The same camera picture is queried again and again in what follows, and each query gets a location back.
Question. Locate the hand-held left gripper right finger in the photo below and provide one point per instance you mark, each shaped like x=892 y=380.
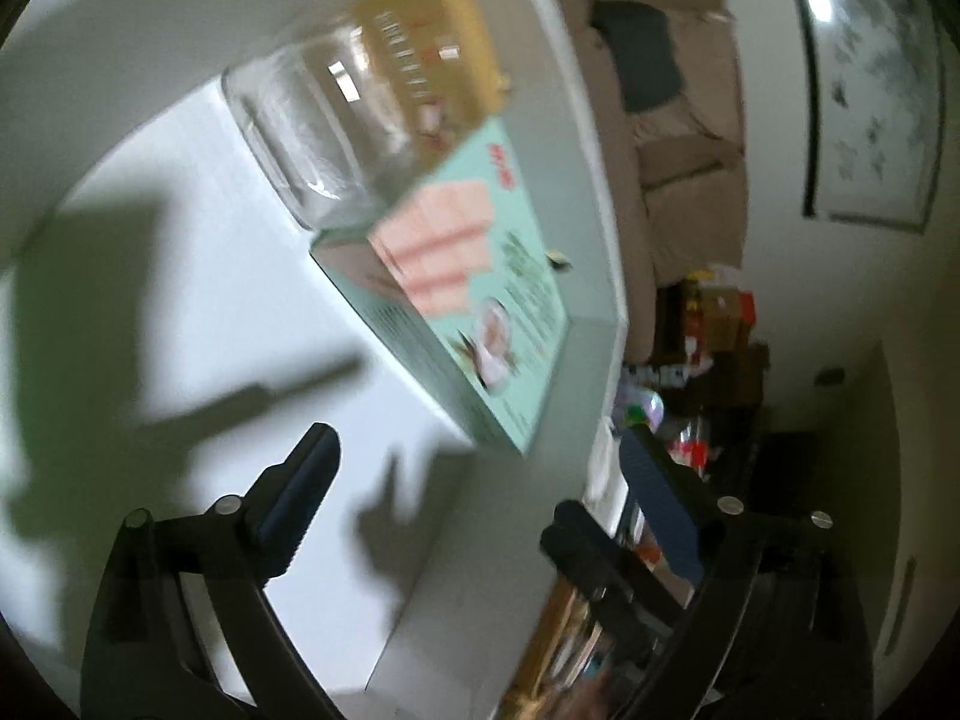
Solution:
x=660 y=510

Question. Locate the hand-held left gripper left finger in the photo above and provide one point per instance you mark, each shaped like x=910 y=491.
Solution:
x=300 y=487

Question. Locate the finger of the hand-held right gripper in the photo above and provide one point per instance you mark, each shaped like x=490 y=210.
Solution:
x=600 y=577

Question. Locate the white container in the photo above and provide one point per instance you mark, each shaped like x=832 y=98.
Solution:
x=604 y=465

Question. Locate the purple green toy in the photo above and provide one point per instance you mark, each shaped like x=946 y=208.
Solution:
x=637 y=409

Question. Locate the teal cookie box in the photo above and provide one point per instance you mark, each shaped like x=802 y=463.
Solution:
x=450 y=240

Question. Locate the beige sofa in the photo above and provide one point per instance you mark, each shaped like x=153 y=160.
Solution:
x=690 y=165

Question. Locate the clear glass jar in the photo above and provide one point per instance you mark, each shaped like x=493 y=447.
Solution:
x=322 y=135

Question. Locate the dark cushion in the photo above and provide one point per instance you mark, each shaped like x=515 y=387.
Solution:
x=641 y=52

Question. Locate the small orange box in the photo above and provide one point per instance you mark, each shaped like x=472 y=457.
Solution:
x=465 y=22

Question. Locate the framed wall picture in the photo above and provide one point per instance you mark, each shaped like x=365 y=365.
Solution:
x=870 y=90

